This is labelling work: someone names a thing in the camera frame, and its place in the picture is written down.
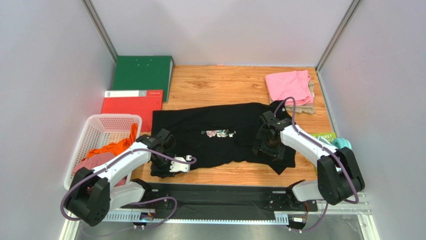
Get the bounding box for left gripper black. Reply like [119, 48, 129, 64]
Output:
[150, 152, 179, 178]

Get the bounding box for black floral t shirt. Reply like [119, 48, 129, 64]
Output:
[151, 101, 296, 175]

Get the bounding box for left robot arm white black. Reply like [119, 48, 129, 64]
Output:
[60, 128, 176, 227]

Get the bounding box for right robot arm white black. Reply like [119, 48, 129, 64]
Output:
[252, 111, 365, 206]

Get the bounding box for orange t shirt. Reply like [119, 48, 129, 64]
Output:
[81, 123, 139, 162]

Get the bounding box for folded beige t shirt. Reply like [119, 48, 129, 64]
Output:
[267, 79, 315, 115]

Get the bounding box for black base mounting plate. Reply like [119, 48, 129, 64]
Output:
[141, 183, 318, 221]

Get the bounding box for folded pink t shirt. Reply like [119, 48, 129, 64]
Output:
[264, 70, 314, 106]

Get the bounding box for green book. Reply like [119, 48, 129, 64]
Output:
[311, 132, 337, 145]

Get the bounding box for dusty pink t shirt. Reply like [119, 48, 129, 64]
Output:
[72, 152, 116, 175]

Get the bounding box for white plastic laundry basket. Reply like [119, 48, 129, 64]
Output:
[63, 113, 143, 190]

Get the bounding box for teal headphones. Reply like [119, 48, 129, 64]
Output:
[331, 137, 352, 150]

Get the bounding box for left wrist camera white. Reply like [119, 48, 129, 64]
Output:
[169, 155, 192, 173]

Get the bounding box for red ring binder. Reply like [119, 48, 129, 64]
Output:
[101, 89, 163, 132]

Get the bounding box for green ring binder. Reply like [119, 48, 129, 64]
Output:
[111, 55, 174, 103]

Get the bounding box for aluminium frame rail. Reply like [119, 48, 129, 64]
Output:
[94, 192, 372, 225]

